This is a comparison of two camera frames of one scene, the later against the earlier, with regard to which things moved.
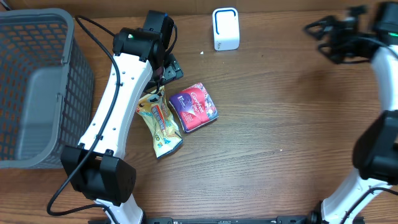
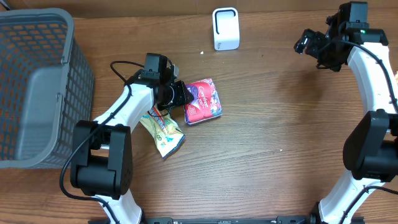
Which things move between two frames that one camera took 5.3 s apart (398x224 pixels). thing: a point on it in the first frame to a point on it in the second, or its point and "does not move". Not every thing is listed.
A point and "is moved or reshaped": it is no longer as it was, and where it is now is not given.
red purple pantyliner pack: (193, 107) is moved or reshaped
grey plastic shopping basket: (46, 88) does not move
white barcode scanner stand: (226, 25) does not move
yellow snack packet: (164, 130) does not move
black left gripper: (173, 71) to (183, 96)
